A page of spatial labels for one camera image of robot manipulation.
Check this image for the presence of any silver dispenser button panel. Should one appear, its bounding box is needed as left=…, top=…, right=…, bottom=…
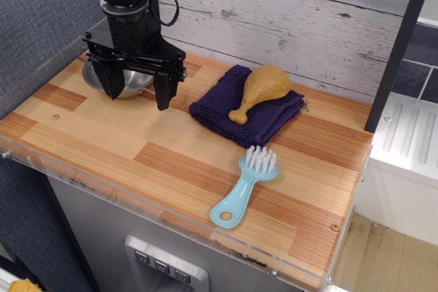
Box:
left=125, top=235, right=210, bottom=291

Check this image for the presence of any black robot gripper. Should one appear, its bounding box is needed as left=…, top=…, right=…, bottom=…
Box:
left=82, top=18, right=187, bottom=111

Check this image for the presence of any yellow object bottom left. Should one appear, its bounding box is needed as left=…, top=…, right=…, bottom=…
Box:
left=8, top=279, right=42, bottom=292

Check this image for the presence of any grey toy fridge cabinet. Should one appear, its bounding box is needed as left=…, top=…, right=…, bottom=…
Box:
left=49, top=171, right=327, bottom=291

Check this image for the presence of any light blue dish brush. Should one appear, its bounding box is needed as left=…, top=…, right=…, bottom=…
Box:
left=210, top=146, right=279, bottom=229

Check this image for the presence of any purple folded towel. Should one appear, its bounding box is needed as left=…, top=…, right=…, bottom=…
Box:
left=189, top=65, right=305, bottom=148

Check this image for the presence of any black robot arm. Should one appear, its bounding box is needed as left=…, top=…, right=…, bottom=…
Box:
left=82, top=0, right=187, bottom=111

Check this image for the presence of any black cable loop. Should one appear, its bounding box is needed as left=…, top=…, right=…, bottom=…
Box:
left=149, top=0, right=180, bottom=27

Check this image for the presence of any metal bowl with handles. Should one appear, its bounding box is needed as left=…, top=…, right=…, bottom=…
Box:
left=77, top=46, right=155, bottom=99

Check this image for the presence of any brown plastic chicken drumstick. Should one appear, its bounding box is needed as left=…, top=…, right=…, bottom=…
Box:
left=228, top=65, right=292, bottom=125

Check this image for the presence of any black right frame post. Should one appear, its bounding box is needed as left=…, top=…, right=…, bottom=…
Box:
left=364, top=0, right=425, bottom=133

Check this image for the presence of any clear acrylic table edge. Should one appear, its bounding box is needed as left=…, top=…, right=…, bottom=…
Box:
left=0, top=134, right=335, bottom=289

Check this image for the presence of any white toy sink drainboard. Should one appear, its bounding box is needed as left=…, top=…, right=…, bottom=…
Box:
left=370, top=92, right=437, bottom=179

